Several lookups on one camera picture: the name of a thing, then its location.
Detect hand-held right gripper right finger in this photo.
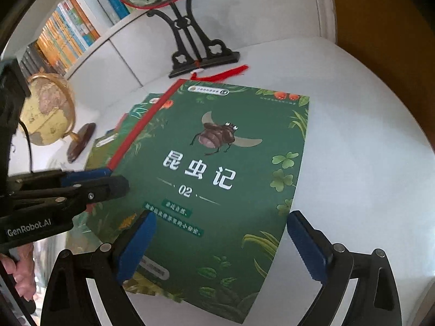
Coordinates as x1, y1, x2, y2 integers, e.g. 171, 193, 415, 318
286, 210, 403, 326

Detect green beetle cover book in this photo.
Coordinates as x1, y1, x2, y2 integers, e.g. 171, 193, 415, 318
108, 79, 310, 325

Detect rows of shelved books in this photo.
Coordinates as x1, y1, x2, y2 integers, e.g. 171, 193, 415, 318
17, 0, 133, 75

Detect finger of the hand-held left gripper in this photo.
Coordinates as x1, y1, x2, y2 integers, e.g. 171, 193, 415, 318
10, 167, 114, 191
10, 175, 130, 218

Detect stack of green books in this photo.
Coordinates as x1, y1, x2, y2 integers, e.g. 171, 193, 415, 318
83, 92, 186, 304

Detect person's left hand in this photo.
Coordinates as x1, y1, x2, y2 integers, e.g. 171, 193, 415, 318
0, 244, 36, 302

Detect black fan stand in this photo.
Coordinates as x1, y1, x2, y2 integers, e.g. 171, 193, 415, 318
146, 0, 240, 78

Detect yellow desk globe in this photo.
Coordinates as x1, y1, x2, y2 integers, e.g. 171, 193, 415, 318
18, 72, 97, 164

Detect red tassel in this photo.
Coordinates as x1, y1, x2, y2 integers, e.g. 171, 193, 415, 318
190, 64, 249, 83

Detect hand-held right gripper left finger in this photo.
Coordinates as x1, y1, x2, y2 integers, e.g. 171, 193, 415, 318
40, 210, 157, 326

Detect white bookshelf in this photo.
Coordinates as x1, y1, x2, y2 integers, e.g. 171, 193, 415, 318
0, 0, 337, 90

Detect black cable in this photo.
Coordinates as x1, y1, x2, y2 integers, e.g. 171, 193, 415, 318
20, 120, 35, 174

